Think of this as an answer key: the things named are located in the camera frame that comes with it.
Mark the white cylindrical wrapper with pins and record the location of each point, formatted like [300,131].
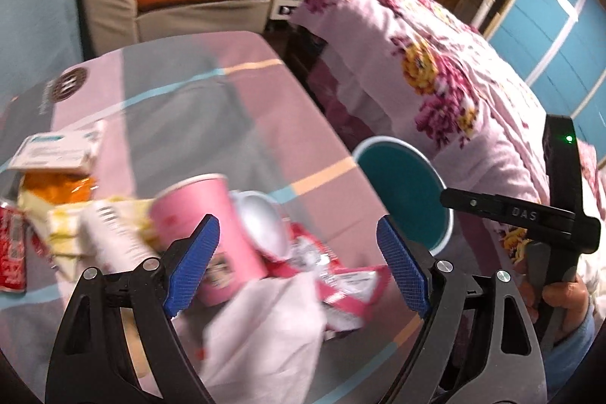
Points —
[113,233]

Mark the red soda can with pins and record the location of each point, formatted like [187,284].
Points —
[12,248]

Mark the person's right hand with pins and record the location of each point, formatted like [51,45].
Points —
[568,295]

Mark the bed with floral pink cover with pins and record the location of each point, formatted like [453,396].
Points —
[449,53]

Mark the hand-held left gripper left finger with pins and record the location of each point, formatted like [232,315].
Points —
[194,262]

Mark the silver foil lid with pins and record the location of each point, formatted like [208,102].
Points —
[260,219]

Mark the yellow white crumpled paper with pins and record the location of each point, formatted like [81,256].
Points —
[61,229]

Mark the pink paper cup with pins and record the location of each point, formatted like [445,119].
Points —
[236,243]

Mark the white medicine box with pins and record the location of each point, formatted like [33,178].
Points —
[57,148]

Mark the teal trash bin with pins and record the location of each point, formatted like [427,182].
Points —
[402,177]

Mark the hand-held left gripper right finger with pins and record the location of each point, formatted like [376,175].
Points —
[402,266]

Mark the blue wardrobe door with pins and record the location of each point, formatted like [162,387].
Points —
[544,35]

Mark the person's right forearm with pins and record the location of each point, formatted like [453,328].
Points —
[573,352]

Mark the pink fleece blanket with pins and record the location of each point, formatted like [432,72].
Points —
[594,181]

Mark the orange yellow snack bag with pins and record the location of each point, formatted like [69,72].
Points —
[57,187]

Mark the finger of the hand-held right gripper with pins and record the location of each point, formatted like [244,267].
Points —
[483,204]

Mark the red white snack wrapper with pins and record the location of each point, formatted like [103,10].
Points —
[345,285]

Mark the white tissue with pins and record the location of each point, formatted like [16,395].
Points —
[265,337]

